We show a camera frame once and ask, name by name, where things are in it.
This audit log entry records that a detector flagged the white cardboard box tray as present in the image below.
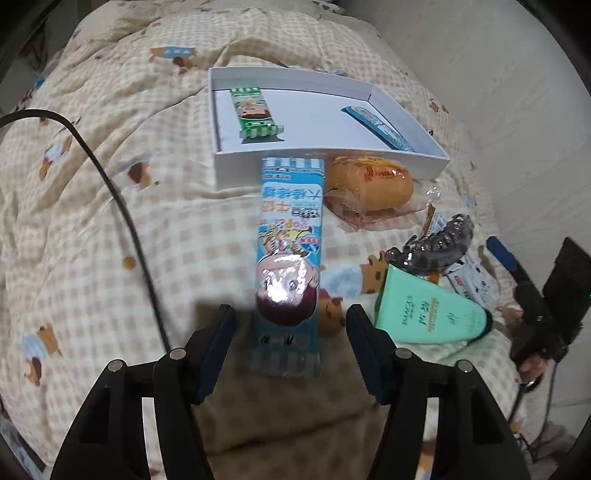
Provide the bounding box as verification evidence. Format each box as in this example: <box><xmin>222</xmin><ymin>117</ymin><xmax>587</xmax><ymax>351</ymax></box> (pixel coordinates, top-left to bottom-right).
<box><xmin>207</xmin><ymin>66</ymin><xmax>450</xmax><ymax>190</ymax></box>

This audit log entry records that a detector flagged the cream checkered bear duvet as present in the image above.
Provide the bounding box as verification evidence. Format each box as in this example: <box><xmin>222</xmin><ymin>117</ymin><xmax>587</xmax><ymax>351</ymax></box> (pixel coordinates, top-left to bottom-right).
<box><xmin>1</xmin><ymin>1</ymin><xmax>517</xmax><ymax>479</ymax></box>

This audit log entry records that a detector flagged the person's right hand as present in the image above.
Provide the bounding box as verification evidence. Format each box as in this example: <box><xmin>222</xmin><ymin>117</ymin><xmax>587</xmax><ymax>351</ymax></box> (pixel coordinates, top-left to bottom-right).
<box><xmin>501</xmin><ymin>307</ymin><xmax>548</xmax><ymax>384</ymax></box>

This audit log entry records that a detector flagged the white cow biscuit packet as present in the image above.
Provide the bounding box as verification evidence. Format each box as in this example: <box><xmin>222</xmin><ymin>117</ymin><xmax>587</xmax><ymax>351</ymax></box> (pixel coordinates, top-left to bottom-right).
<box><xmin>444</xmin><ymin>253</ymin><xmax>500</xmax><ymax>310</ymax></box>

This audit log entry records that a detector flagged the green cream tube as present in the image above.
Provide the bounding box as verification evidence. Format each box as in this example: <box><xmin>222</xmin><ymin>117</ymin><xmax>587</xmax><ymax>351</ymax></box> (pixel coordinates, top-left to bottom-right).
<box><xmin>376</xmin><ymin>265</ymin><xmax>493</xmax><ymax>345</ymax></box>

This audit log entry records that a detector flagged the orange bread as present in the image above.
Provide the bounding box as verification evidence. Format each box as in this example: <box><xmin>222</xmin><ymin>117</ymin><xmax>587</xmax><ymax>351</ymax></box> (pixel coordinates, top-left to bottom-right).
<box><xmin>324</xmin><ymin>156</ymin><xmax>442</xmax><ymax>231</ymax></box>

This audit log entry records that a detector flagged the green candy stick packet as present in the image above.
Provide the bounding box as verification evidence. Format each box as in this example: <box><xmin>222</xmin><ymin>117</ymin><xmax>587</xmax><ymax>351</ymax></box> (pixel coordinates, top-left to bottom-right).
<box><xmin>230</xmin><ymin>87</ymin><xmax>284</xmax><ymax>140</ymax></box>

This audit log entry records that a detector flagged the blue milk candy packet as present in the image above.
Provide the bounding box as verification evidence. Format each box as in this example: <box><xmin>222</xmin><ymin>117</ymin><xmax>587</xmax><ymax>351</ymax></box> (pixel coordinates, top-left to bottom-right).
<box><xmin>249</xmin><ymin>157</ymin><xmax>325</xmax><ymax>378</ymax></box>

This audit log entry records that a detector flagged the black cable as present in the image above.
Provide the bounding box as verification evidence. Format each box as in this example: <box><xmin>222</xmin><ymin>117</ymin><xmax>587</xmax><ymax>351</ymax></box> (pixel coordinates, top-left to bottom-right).
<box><xmin>0</xmin><ymin>108</ymin><xmax>174</xmax><ymax>354</ymax></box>

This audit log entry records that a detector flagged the black hair claw clip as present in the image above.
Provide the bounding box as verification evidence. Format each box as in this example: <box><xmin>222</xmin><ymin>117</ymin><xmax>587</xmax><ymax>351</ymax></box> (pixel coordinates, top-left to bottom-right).
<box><xmin>385</xmin><ymin>214</ymin><xmax>474</xmax><ymax>276</ymax></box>

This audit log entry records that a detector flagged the blue candy stick packet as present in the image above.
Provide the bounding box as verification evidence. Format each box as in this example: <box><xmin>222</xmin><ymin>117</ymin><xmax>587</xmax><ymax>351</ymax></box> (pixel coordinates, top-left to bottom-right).
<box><xmin>342</xmin><ymin>106</ymin><xmax>415</xmax><ymax>152</ymax></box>

